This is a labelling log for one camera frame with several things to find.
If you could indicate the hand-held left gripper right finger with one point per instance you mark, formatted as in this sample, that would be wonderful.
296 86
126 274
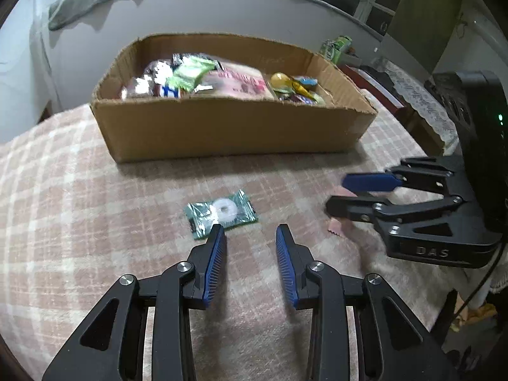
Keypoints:
285 262

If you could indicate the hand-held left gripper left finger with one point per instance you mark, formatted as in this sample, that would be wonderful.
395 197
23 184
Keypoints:
214 262

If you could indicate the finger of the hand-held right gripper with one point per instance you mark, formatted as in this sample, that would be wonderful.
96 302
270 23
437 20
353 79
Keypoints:
365 181
349 208

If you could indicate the small pink wrapper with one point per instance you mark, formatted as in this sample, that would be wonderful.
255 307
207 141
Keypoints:
337 227

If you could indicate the green mint candy packet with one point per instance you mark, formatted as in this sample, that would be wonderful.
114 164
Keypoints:
238 212

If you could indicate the brown cardboard box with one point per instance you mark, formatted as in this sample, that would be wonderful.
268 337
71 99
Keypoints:
238 135

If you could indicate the white lace cloth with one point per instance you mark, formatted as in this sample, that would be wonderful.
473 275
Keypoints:
416 91

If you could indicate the red box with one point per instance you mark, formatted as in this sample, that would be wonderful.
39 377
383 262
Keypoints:
357 73

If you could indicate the dark wrapped candy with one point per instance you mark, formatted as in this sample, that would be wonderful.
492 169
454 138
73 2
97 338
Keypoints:
295 97

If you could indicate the blue yellow wrapped candy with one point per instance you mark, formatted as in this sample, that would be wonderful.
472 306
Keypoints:
306 81

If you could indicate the green carton box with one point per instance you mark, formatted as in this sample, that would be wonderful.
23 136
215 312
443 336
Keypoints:
337 49

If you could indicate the pink plaid blanket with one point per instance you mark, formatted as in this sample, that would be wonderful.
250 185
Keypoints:
79 206

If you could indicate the pink flat snack packet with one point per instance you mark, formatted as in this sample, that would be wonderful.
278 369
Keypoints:
238 83

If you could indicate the olive wooden cabinet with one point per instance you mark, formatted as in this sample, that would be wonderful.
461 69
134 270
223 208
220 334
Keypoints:
428 8

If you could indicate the white framed window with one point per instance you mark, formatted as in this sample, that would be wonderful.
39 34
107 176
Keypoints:
371 8

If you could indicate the light green snack packet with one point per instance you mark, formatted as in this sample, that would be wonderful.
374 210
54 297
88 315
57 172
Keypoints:
192 73

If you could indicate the dark white-print snack packet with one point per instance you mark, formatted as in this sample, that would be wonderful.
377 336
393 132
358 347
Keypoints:
156 71

